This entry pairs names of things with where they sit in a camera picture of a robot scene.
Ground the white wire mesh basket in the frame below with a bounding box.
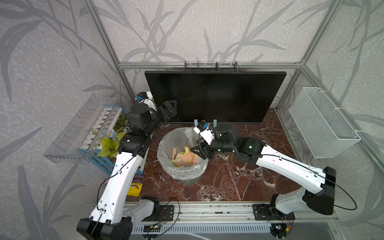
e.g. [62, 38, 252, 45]
[289, 87, 361, 159]

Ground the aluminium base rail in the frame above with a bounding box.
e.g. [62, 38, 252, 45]
[125, 201, 340, 225]

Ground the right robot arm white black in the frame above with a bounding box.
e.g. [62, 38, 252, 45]
[191, 121, 337, 217]

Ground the round black connector with wires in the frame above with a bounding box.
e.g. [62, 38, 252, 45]
[270, 223, 291, 240]

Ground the pile of discarded sticky notes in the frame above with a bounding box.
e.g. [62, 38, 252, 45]
[171, 147, 199, 168]

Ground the green artificial plant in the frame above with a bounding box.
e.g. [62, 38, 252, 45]
[97, 113, 130, 159]

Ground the black flat monitor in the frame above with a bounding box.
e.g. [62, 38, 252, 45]
[145, 71, 287, 124]

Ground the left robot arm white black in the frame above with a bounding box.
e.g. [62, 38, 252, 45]
[77, 100, 177, 240]

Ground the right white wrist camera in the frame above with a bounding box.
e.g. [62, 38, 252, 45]
[194, 121, 216, 145]

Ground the black wire rack behind monitor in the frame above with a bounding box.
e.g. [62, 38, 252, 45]
[183, 62, 242, 72]

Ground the clear plastic tray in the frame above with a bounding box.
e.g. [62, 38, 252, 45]
[43, 95, 121, 164]

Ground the small green circuit board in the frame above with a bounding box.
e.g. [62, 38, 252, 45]
[143, 225, 162, 233]

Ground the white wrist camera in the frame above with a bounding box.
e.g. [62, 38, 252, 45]
[194, 121, 216, 145]
[136, 92, 157, 109]

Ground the grey bin with plastic bag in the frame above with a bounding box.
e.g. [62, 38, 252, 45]
[157, 127, 209, 186]

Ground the yellow purple tool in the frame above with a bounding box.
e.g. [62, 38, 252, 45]
[127, 175, 144, 197]

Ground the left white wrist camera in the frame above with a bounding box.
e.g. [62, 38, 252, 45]
[136, 92, 157, 109]

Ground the blue white wooden crate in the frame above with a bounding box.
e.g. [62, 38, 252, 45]
[77, 106, 128, 175]

